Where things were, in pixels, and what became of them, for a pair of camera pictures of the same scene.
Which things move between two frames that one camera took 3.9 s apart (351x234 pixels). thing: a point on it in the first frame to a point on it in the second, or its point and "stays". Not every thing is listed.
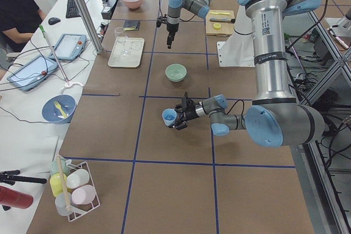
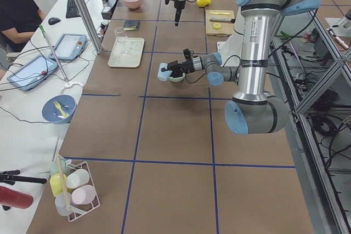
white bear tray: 127,52 stays
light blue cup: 169,115 to 164,75
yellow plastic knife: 215,13 stays
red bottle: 13,198 stays
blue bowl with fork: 59,109 stays
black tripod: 9,177 stays
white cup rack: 82,193 stays
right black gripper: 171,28 to 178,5
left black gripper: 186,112 to 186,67
